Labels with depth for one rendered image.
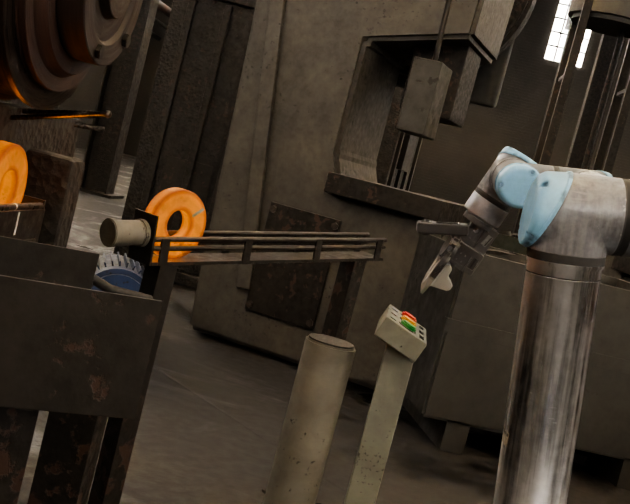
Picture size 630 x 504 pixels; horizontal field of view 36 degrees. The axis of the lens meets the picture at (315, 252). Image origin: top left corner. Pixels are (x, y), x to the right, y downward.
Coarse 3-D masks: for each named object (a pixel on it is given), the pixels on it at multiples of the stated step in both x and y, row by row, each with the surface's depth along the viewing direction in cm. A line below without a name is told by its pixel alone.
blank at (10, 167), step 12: (0, 144) 161; (12, 144) 162; (0, 156) 158; (12, 156) 162; (24, 156) 167; (0, 168) 159; (12, 168) 164; (24, 168) 169; (0, 180) 160; (12, 180) 167; (24, 180) 170; (0, 192) 167; (12, 192) 167
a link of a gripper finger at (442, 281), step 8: (448, 264) 216; (440, 272) 217; (448, 272) 216; (424, 280) 218; (432, 280) 216; (440, 280) 217; (448, 280) 217; (424, 288) 218; (440, 288) 217; (448, 288) 217
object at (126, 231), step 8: (104, 224) 199; (112, 224) 197; (120, 224) 198; (128, 224) 199; (136, 224) 201; (144, 224) 202; (104, 232) 199; (112, 232) 197; (120, 232) 197; (128, 232) 199; (136, 232) 200; (144, 232) 202; (104, 240) 199; (112, 240) 197; (120, 240) 198; (128, 240) 199; (136, 240) 201; (144, 240) 202
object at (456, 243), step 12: (468, 216) 213; (480, 228) 215; (492, 228) 217; (456, 240) 214; (468, 240) 215; (480, 240) 215; (492, 240) 215; (444, 252) 214; (456, 252) 215; (468, 252) 214; (480, 252) 215; (456, 264) 216; (468, 264) 215
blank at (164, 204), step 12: (168, 192) 206; (180, 192) 208; (192, 192) 210; (156, 204) 205; (168, 204) 206; (180, 204) 208; (192, 204) 211; (168, 216) 207; (192, 216) 212; (204, 216) 214; (180, 228) 214; (192, 228) 213; (204, 228) 215; (156, 252) 208; (180, 252) 212
